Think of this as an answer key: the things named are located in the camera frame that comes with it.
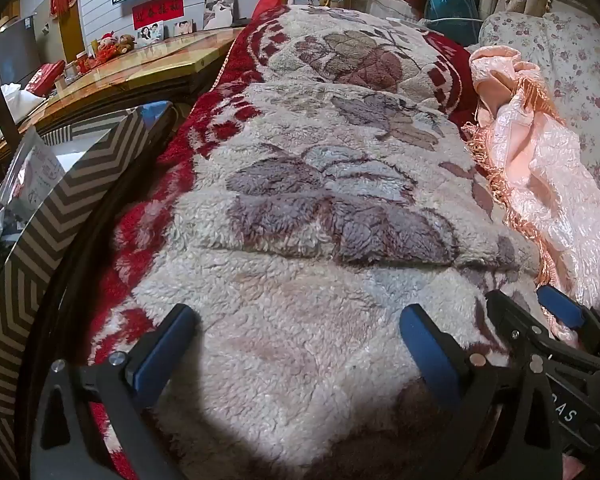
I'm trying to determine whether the large photo frame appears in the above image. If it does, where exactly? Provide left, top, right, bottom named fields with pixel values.
left=202, top=0, right=238, bottom=31

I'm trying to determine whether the red cream floral fleece blanket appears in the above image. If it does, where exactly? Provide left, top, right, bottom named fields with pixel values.
left=87, top=5, right=546, bottom=480

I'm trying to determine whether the red gift box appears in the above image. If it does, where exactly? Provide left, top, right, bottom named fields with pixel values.
left=26, top=60, right=67, bottom=97

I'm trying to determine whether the clear pink print snack packet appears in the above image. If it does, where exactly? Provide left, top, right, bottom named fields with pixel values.
left=0, top=127, right=66, bottom=231

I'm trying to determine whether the red plush toy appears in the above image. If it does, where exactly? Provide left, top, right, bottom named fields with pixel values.
left=97, top=32, right=119, bottom=59

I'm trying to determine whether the teal plastic bag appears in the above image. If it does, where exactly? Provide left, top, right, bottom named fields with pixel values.
left=425, top=0, right=481, bottom=36

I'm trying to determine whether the pink fringed satin cloth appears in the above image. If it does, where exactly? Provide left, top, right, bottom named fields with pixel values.
left=462, top=45, right=600, bottom=351

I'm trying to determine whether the wooden glass-top cabinet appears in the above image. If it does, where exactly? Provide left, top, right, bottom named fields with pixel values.
left=0, top=27, right=246, bottom=161

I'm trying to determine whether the chevron patterned storage box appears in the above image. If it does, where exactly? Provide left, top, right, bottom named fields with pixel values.
left=0, top=102, right=176, bottom=480

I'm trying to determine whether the grey refrigerator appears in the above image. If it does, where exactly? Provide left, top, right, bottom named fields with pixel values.
left=0, top=16, right=43, bottom=86

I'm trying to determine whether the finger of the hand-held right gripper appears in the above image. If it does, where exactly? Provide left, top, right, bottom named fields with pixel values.
left=536, top=285, right=600, bottom=356
left=485, top=290, right=556, bottom=357

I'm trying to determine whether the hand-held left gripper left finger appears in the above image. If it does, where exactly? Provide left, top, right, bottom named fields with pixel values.
left=30, top=302, right=198, bottom=480

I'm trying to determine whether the red paper bag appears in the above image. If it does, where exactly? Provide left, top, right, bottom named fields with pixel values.
left=252, top=0, right=291, bottom=17

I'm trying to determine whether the red wall banner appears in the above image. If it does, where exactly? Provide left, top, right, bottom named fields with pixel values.
left=131, top=0, right=185, bottom=31

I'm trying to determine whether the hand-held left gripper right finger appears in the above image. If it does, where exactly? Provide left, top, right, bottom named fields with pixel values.
left=399, top=304, right=563, bottom=480

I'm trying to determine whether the floral print bed sheet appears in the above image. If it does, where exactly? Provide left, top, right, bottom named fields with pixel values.
left=477, top=10, right=600, bottom=201

